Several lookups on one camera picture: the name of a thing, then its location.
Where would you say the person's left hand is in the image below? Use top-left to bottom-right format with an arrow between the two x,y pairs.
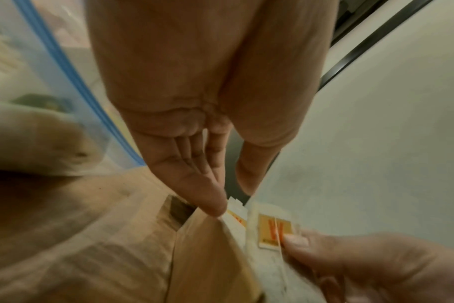
84,0 -> 339,217

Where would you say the person's right hand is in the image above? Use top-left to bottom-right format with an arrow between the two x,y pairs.
281,229 -> 454,303

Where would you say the white tea bag yellow tag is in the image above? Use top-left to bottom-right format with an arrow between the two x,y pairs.
244,203 -> 327,303

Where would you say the clear zip bag blue seal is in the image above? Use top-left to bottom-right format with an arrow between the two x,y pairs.
0,0 -> 227,303

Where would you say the brown cardboard box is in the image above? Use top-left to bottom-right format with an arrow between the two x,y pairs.
0,167 -> 267,303

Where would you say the black metal frame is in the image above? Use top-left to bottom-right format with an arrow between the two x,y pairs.
319,0 -> 435,88

